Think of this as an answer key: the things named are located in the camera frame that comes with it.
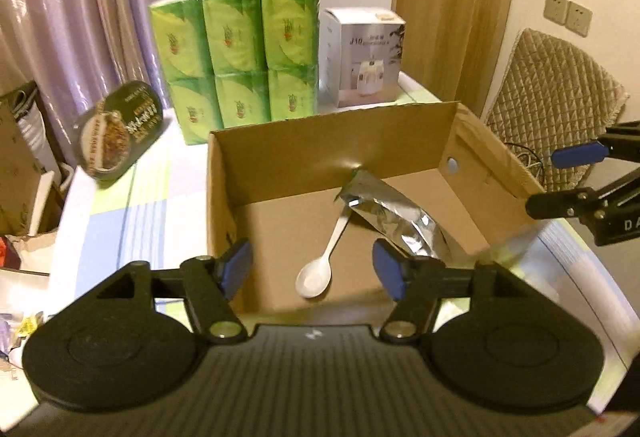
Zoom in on tangled cables on floor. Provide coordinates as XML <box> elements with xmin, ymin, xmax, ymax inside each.
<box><xmin>504</xmin><ymin>141</ymin><xmax>549</xmax><ymax>183</ymax></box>

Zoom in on beige plastic spoon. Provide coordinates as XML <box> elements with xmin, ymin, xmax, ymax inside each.
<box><xmin>295</xmin><ymin>206</ymin><xmax>352</xmax><ymax>299</ymax></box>

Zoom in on large cardboard box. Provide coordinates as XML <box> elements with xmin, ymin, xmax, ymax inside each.
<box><xmin>207</xmin><ymin>102</ymin><xmax>541</xmax><ymax>315</ymax></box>

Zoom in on checkered tablecloth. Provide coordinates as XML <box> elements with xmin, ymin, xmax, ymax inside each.
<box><xmin>47</xmin><ymin>76</ymin><xmax>639</xmax><ymax>410</ymax></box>

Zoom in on wall socket plates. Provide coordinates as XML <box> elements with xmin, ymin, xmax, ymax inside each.
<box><xmin>542</xmin><ymin>0</ymin><xmax>592</xmax><ymax>38</ymax></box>

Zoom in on silver foil pouch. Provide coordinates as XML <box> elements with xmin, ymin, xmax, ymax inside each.
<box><xmin>337</xmin><ymin>170</ymin><xmax>468</xmax><ymax>265</ymax></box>

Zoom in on quilted chair cushion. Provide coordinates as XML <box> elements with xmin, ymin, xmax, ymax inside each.
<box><xmin>486</xmin><ymin>28</ymin><xmax>629</xmax><ymax>191</ymax></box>

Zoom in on white humidifier box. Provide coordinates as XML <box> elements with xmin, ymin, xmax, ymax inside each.
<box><xmin>319</xmin><ymin>7</ymin><xmax>406</xmax><ymax>108</ymax></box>

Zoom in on green tissue pack bundle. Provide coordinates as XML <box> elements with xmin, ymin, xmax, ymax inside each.
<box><xmin>149</xmin><ymin>0</ymin><xmax>320</xmax><ymax>145</ymax></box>

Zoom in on brown cardboard boxes stack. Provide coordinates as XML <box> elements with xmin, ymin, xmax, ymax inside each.
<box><xmin>1</xmin><ymin>104</ymin><xmax>64</xmax><ymax>237</ymax></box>

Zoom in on oval instant noodle bowl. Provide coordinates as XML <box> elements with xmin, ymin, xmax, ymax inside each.
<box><xmin>73</xmin><ymin>81</ymin><xmax>164</xmax><ymax>183</ymax></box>

